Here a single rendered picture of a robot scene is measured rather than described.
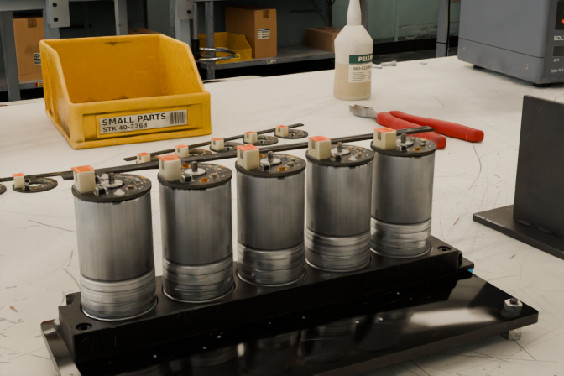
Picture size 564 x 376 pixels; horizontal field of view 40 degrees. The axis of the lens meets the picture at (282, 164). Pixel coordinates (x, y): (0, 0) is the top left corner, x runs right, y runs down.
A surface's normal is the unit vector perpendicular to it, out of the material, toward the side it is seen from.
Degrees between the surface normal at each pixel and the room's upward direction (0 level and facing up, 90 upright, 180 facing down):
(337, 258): 90
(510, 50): 90
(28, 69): 89
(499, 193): 0
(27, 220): 0
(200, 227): 90
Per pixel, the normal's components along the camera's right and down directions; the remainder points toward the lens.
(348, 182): 0.24, 0.28
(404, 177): -0.11, 0.29
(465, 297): 0.00, -0.96
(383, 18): 0.54, 0.24
